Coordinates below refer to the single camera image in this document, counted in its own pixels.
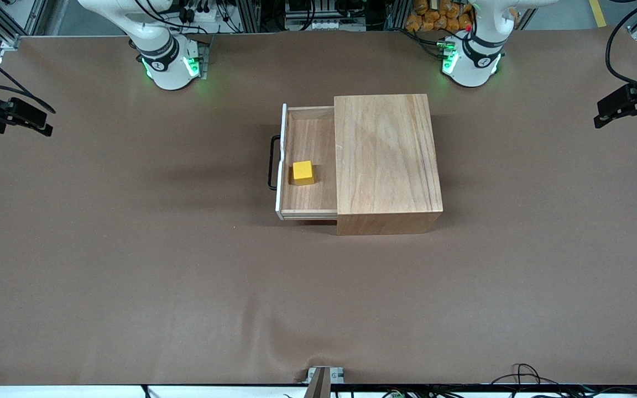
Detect black drawer handle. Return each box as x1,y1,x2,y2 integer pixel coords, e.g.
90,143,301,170
267,135,282,192

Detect yellow cube block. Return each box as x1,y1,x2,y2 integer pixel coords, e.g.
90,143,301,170
292,160,316,186

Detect wooden drawer with white front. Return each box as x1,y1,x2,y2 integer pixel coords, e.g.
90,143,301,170
275,103,339,222

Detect wooden drawer cabinet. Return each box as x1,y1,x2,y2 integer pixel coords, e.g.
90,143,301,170
333,93,444,237

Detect bag of orange items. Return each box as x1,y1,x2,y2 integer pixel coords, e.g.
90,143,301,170
405,0,474,32

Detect power strip with black plugs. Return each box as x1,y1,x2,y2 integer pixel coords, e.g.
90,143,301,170
176,0,244,34

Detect brown table mat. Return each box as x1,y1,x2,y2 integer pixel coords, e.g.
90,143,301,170
0,25,637,386

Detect white power strip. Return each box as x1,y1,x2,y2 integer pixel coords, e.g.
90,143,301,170
291,19,353,32

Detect metal table clamp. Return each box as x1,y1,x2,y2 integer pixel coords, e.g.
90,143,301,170
303,366,346,398

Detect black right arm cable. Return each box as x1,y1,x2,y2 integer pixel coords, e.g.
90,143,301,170
0,43,57,114

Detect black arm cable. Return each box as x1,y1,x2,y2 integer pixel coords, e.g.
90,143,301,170
0,43,57,114
605,0,637,95

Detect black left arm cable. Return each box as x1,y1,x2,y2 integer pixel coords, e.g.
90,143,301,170
605,0,637,95

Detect aluminium frame post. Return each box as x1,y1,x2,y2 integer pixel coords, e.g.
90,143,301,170
239,0,262,33

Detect black looped cables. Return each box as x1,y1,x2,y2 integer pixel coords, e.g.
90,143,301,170
489,363,637,398

